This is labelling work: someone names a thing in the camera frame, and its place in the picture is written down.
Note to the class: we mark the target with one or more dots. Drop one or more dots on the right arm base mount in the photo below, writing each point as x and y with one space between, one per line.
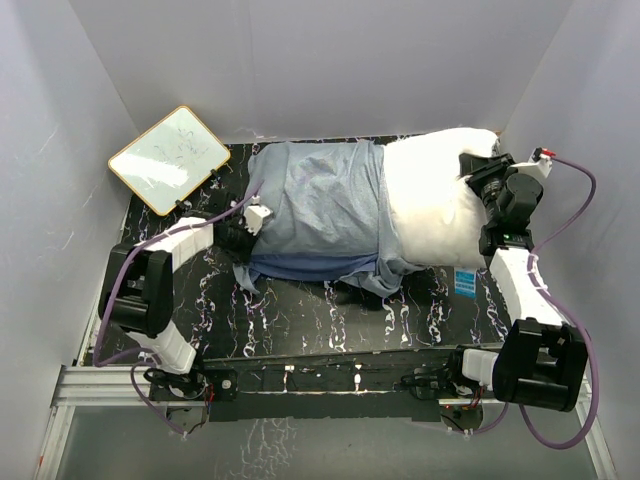
459 399

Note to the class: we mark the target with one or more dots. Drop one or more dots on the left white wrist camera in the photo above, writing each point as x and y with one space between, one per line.
255 216

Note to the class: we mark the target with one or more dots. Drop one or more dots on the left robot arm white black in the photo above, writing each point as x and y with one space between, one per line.
137 293

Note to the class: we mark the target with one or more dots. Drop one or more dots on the white pillow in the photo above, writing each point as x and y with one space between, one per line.
436 216

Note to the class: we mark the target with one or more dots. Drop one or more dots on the aluminium frame rail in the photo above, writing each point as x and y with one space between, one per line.
331 385

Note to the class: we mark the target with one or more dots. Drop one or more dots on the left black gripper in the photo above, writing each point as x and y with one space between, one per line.
243 254

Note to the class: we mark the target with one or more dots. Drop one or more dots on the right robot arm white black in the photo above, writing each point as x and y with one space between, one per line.
543 357

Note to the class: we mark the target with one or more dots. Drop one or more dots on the blue fish print pillowcase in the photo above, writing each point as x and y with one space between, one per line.
330 217

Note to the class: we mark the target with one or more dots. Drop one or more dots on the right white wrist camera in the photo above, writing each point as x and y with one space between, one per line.
539 164

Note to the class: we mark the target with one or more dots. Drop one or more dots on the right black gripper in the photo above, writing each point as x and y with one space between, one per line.
483 168

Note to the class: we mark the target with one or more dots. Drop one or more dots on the blue pillow care label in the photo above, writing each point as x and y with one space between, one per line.
465 282

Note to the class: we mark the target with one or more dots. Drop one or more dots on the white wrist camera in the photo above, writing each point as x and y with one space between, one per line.
539 164
255 216

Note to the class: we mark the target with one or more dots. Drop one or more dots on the white board orange edge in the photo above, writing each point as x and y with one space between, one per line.
170 160

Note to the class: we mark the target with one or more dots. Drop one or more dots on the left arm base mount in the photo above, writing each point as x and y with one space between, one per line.
204 387

